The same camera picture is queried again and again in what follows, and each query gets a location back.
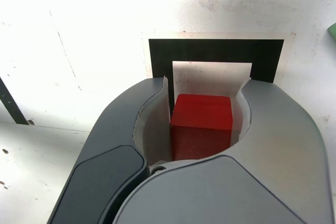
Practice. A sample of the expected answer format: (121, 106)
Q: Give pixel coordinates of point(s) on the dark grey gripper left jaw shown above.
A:
(105, 155)

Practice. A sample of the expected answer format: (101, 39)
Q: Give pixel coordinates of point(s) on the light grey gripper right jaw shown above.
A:
(249, 182)

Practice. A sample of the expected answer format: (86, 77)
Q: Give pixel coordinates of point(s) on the red cube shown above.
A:
(202, 119)

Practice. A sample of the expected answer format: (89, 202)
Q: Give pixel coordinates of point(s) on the green cube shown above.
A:
(333, 32)

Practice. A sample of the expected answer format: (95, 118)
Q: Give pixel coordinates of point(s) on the black tape square outline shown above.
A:
(210, 49)

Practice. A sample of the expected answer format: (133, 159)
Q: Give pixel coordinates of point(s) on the black tape strip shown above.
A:
(11, 103)

